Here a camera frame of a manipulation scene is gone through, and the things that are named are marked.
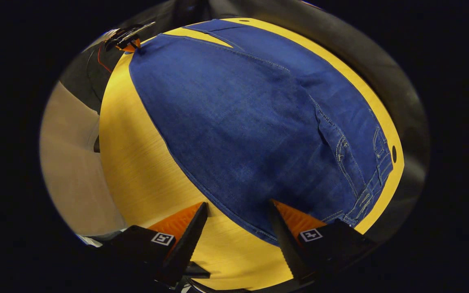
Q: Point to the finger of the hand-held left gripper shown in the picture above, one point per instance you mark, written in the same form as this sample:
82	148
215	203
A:
130	47

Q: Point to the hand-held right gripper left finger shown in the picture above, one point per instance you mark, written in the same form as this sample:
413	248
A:
185	248

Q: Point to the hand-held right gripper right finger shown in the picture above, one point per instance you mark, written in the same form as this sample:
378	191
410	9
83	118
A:
287	248

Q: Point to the blue jeans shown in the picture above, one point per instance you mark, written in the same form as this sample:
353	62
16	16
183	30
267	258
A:
259	122

